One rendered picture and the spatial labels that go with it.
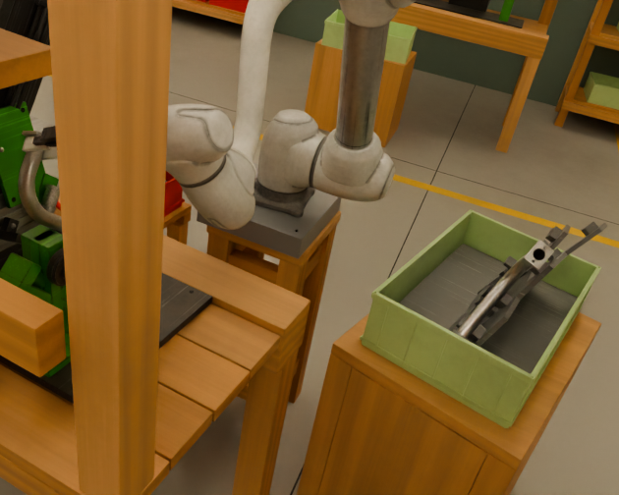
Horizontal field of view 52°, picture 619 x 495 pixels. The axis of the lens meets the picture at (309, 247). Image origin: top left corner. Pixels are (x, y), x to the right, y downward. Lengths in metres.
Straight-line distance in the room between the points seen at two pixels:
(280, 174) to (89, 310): 1.05
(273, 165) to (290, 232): 0.20
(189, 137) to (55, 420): 0.59
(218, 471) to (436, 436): 0.95
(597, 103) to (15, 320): 5.72
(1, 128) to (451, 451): 1.25
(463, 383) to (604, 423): 1.52
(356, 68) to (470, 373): 0.76
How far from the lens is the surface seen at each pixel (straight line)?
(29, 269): 1.24
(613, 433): 3.01
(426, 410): 1.59
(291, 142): 1.79
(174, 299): 1.54
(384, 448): 1.75
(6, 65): 1.00
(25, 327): 0.92
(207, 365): 1.40
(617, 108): 6.28
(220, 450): 2.38
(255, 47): 1.30
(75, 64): 0.72
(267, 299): 1.56
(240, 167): 1.20
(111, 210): 0.77
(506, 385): 1.52
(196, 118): 1.08
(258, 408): 1.76
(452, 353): 1.54
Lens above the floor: 1.87
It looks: 33 degrees down
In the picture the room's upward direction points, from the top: 11 degrees clockwise
